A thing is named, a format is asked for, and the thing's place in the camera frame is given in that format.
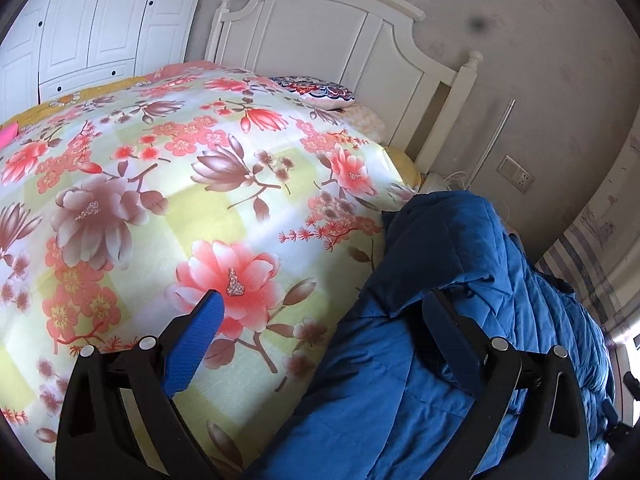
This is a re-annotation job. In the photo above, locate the white wooden headboard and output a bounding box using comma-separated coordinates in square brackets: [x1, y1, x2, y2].
[204, 0, 484, 177]

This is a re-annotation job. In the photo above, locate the floral bed quilt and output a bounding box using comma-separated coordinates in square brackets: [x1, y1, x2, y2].
[0, 60, 418, 480]

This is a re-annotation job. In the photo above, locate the blue quilted down jacket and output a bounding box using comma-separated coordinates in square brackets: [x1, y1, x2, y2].
[239, 191, 617, 480]

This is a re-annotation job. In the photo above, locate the silver lamp pole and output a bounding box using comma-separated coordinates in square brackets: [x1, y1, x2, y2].
[470, 100, 516, 181]

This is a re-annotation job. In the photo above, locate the dark patterned pillow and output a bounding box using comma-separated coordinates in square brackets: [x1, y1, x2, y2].
[270, 76, 357, 110]

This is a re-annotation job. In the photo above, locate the white wardrobe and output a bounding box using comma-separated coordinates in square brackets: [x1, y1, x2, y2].
[0, 0, 215, 123]

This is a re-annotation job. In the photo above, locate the striped printed curtain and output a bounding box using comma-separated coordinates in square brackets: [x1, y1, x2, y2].
[536, 50, 640, 346]

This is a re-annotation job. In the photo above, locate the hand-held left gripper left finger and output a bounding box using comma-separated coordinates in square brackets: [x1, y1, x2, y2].
[56, 290, 225, 480]

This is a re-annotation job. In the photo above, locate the white bedside table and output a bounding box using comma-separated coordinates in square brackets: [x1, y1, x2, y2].
[419, 172, 468, 194]

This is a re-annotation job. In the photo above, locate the wall power socket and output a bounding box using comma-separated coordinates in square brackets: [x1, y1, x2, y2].
[498, 155, 535, 194]

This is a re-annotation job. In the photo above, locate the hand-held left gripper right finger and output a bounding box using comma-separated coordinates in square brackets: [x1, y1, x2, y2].
[422, 290, 592, 480]

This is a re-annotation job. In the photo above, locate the yellow bed sheet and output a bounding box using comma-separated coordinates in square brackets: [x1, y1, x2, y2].
[385, 146, 422, 192]

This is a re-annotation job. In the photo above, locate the white cable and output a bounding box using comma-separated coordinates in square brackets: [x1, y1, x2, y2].
[440, 170, 473, 192]

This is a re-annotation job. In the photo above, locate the cream floral pillow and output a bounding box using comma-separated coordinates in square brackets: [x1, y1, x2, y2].
[341, 104, 387, 145]

